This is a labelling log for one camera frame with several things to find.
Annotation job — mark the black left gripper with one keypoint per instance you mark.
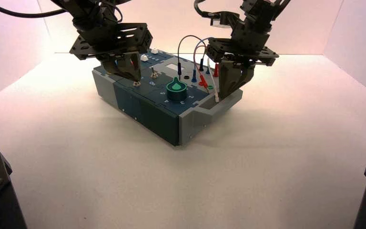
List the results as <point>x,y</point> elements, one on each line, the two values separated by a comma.
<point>113,41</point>

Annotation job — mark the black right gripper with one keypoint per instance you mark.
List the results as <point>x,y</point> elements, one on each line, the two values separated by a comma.
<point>246,47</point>

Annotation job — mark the metal toggle switch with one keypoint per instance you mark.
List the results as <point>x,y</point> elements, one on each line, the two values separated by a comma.
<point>153,75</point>
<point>136,84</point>

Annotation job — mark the grey and blue control box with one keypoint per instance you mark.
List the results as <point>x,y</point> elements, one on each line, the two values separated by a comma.
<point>151,117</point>

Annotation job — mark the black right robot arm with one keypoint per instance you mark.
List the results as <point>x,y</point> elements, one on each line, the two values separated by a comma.
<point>265,9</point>

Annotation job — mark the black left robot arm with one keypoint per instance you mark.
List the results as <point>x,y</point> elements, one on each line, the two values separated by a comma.
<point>85,12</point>

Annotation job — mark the white cap knob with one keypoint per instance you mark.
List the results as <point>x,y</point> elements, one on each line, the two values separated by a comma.
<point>154,50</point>
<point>144,58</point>

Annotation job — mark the green banana socket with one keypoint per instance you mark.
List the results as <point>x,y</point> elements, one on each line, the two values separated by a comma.
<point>210,87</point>

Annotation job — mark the small white display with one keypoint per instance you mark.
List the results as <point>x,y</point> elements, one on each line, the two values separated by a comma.
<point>173,67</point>

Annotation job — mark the black banana socket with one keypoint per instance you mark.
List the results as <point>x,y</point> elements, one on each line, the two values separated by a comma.
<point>186,76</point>

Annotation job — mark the green rotary knob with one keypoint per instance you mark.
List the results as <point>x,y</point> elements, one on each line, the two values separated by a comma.
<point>176,89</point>

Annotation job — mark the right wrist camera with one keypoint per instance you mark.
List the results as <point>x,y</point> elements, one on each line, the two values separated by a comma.
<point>221,19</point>

